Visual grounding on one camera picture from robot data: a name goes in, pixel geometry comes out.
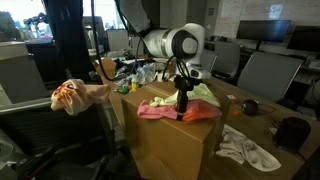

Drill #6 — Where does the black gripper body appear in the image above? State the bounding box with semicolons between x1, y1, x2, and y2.
174;76;194;115

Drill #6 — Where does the pink shirt with orange print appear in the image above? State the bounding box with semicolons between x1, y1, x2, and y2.
137;100;222;122

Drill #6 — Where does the peach shirt with orange print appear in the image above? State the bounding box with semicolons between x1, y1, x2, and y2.
51;79;110;115

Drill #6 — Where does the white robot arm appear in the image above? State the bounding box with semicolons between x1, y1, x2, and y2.
115;0;211;120

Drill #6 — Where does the grey office chair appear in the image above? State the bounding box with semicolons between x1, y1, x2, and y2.
237;52;303;102
200;49;217;72
212;42;240;78

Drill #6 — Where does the brown cardboard box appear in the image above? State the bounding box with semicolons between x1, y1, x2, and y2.
122;82;230;180

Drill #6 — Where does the grey office chair backrest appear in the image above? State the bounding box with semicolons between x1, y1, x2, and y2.
0;98;115;180

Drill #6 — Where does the light green towel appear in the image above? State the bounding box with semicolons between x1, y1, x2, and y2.
149;83;221;107

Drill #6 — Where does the clear plastic bag pile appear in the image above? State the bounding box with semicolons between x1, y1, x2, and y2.
115;63;156;86

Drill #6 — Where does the yellow white spray bottle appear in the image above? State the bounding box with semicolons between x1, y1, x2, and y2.
131;76;139;92

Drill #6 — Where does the black round speaker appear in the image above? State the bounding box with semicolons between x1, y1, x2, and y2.
241;99;259;116

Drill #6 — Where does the white rag on table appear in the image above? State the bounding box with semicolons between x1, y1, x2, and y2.
216;124;281;172

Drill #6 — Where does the black monitor left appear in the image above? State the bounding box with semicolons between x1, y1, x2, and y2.
236;20;291;42

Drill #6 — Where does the black monitor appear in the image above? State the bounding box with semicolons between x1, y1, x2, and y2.
236;20;291;42
287;26;320;52

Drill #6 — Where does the black cylindrical container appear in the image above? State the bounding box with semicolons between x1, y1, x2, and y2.
273;117;311;153

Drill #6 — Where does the black monitor right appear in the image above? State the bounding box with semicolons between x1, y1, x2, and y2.
287;26;320;52

